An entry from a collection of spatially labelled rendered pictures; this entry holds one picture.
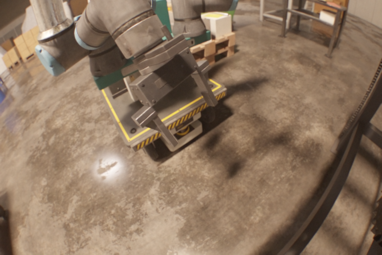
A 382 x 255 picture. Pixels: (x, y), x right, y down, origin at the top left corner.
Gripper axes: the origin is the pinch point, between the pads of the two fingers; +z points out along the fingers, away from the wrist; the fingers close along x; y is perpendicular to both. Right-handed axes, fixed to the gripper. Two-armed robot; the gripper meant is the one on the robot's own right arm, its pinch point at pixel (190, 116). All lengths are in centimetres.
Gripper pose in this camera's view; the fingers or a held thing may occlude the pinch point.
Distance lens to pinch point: 38.5
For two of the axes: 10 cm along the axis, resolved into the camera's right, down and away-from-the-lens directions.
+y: -5.8, -1.3, 8.0
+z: 4.6, 7.6, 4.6
